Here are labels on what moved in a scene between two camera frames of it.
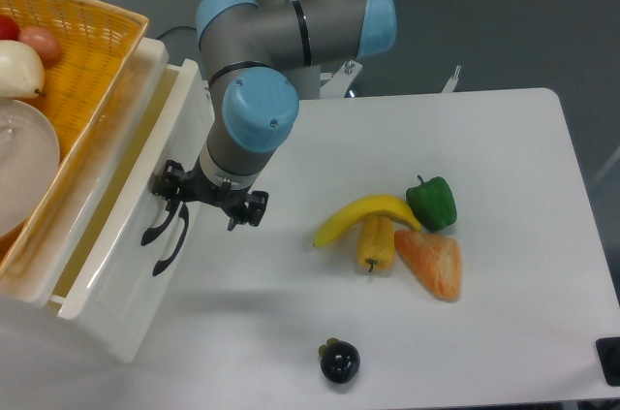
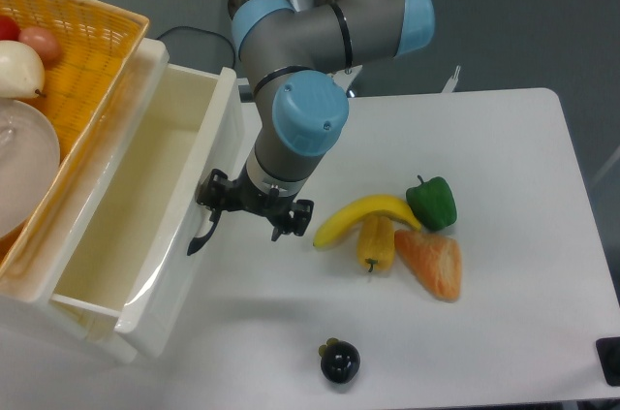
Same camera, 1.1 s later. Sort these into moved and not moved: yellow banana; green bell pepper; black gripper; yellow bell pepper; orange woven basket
Moved: black gripper
Not moved: green bell pepper; orange woven basket; yellow bell pepper; yellow banana
